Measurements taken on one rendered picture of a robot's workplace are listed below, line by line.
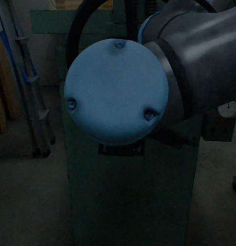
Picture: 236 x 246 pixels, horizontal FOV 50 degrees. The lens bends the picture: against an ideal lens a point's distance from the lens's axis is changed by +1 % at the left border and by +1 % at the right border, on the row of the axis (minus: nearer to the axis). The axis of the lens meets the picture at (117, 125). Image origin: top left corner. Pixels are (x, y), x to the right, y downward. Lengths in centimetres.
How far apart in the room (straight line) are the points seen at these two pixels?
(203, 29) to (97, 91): 10
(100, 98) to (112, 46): 4
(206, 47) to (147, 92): 6
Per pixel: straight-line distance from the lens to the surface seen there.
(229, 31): 22
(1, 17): 158
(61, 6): 85
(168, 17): 32
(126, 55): 18
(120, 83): 17
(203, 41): 21
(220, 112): 74
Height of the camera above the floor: 90
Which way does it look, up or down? 25 degrees down
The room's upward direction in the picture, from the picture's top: straight up
